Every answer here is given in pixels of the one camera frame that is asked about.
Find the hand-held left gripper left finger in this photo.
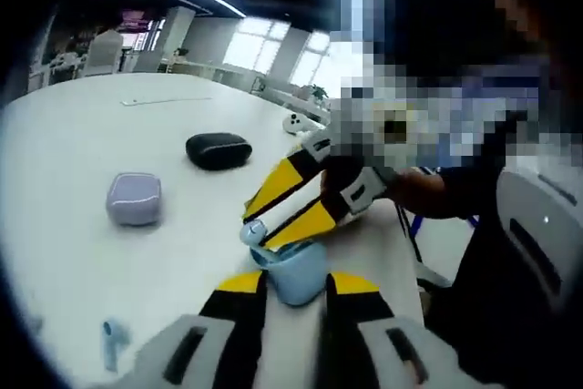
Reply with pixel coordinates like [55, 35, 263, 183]
[88, 269, 269, 389]

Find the flat white strip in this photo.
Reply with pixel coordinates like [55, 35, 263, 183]
[119, 96, 214, 107]

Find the blue earbud case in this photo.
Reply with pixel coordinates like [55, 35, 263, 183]
[249, 242, 330, 308]

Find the white mesh office chair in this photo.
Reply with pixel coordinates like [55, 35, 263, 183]
[85, 27, 125, 77]

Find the pink wall screen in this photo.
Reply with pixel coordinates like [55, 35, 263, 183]
[118, 8, 156, 34]

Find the white table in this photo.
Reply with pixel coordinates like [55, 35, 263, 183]
[0, 70, 427, 389]

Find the person's black top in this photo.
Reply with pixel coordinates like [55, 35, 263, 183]
[395, 0, 583, 389]

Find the white game controller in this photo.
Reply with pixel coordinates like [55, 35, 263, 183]
[281, 112, 322, 136]

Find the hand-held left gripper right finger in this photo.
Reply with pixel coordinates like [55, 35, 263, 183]
[320, 270, 475, 389]

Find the purple earbud case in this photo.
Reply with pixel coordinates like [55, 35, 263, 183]
[105, 171, 163, 227]

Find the blue earbud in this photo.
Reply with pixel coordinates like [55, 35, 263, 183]
[100, 317, 132, 373]
[238, 219, 279, 271]

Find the black earbud case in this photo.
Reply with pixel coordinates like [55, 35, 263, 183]
[184, 131, 253, 172]

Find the blue lanyard strap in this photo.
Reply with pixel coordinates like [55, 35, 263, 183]
[409, 214, 482, 248]

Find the person's right hand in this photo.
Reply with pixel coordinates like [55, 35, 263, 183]
[390, 167, 450, 220]

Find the white chest device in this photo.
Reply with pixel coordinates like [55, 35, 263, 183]
[495, 151, 583, 302]

